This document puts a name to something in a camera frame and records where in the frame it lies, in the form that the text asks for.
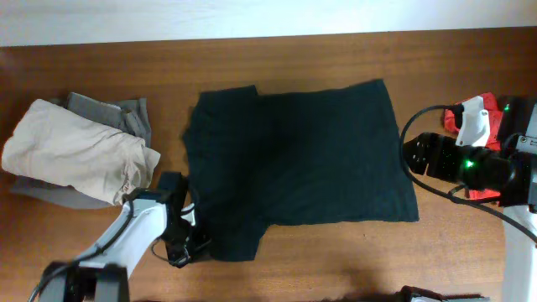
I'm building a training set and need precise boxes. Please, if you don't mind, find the right black cable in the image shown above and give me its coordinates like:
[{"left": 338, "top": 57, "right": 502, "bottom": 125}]
[{"left": 398, "top": 103, "right": 537, "bottom": 244}]

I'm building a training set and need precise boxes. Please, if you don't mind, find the black t-shirt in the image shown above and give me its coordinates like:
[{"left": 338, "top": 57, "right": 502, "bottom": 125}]
[{"left": 183, "top": 80, "right": 419, "bottom": 262}]

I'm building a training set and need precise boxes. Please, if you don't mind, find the grey folded garment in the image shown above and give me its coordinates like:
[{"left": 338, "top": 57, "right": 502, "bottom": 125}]
[{"left": 9, "top": 92, "right": 152, "bottom": 209}]

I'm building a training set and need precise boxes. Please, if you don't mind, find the left black cable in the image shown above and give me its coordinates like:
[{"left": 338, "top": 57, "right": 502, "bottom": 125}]
[{"left": 27, "top": 196, "right": 135, "bottom": 302}]

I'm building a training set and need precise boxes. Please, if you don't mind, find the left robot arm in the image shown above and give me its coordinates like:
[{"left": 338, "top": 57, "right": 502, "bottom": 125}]
[{"left": 29, "top": 172, "right": 211, "bottom": 302}]

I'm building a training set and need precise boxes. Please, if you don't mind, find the red crumpled garment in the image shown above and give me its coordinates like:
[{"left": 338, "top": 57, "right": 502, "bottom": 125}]
[{"left": 441, "top": 92, "right": 503, "bottom": 200}]

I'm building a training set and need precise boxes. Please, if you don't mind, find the beige folded garment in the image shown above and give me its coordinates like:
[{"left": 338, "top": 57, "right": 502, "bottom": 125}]
[{"left": 1, "top": 99, "right": 160, "bottom": 206}]

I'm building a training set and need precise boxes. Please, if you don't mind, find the black cable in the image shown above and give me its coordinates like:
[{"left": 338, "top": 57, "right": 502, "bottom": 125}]
[
  {"left": 27, "top": 196, "right": 135, "bottom": 302},
  {"left": 398, "top": 103, "right": 537, "bottom": 244}
]

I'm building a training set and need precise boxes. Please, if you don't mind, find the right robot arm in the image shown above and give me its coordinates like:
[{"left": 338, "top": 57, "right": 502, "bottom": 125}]
[{"left": 399, "top": 96, "right": 536, "bottom": 301}]

